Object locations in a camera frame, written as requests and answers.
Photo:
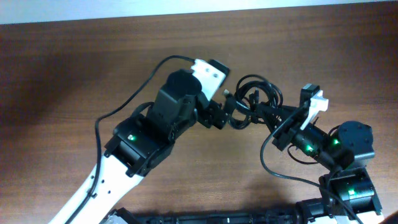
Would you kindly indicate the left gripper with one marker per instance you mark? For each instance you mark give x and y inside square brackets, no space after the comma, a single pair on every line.
[211,117]

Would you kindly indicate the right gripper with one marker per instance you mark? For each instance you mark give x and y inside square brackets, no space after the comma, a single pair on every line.
[285,112]

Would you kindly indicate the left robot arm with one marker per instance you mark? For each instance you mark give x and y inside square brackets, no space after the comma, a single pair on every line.
[141,142]

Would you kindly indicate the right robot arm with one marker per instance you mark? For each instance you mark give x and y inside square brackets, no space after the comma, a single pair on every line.
[347,190]

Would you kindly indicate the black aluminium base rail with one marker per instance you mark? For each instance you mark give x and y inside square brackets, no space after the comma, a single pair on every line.
[272,216]

